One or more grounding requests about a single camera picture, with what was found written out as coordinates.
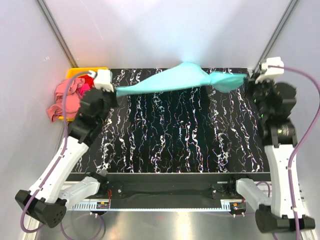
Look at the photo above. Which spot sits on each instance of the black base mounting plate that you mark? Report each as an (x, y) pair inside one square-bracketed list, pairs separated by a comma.
[(171, 188)]

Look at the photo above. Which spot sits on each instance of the magenta t-shirt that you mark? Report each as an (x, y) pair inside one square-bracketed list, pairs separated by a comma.
[(83, 89)]

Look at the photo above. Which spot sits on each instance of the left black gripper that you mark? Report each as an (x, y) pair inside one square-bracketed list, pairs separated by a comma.
[(110, 95)]

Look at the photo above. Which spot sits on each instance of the slotted cable duct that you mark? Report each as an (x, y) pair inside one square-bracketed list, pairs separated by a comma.
[(118, 206)]

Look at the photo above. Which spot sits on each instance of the yellow plastic bin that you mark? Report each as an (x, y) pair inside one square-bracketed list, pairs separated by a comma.
[(74, 71)]

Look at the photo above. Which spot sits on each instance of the left aluminium frame post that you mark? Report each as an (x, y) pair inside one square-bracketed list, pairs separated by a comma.
[(56, 32)]

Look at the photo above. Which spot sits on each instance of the red t-shirt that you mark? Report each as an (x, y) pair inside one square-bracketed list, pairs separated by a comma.
[(88, 80)]

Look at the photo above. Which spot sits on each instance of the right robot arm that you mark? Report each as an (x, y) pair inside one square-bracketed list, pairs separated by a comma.
[(284, 210)]

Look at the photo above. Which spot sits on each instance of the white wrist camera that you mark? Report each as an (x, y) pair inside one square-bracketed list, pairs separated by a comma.
[(269, 70), (102, 79)]

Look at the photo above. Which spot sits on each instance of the aluminium frame post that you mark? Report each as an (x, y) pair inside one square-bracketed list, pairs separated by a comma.
[(277, 31), (56, 32)]

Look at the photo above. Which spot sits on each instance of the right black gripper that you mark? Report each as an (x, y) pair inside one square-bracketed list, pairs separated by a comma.
[(253, 85)]

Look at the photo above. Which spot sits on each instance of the salmon pink t-shirt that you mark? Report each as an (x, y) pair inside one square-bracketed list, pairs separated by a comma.
[(72, 100)]

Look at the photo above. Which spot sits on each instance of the right aluminium frame post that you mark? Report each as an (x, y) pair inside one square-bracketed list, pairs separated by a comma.
[(277, 31)]

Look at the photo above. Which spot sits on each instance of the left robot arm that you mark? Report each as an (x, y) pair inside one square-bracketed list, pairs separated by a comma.
[(46, 201)]

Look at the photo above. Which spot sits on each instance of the teal t-shirt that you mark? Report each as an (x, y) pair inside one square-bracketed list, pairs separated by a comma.
[(184, 76)]

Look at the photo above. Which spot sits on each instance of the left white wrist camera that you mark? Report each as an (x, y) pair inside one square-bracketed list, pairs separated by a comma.
[(102, 79)]

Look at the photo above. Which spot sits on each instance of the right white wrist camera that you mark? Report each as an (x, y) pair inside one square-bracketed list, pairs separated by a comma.
[(269, 70)]

